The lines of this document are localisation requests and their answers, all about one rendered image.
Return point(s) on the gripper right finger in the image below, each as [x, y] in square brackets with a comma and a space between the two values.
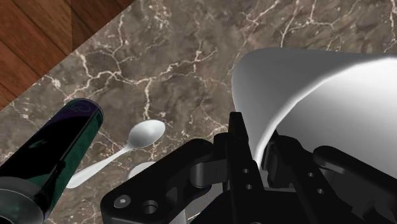
[341, 180]

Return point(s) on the large white bowl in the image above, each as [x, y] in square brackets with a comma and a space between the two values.
[325, 93]

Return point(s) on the dark green purple bottle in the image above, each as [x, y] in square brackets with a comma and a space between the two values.
[62, 145]

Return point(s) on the white spoon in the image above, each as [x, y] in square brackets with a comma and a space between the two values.
[145, 133]

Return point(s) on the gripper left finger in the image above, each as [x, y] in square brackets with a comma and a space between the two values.
[173, 173]

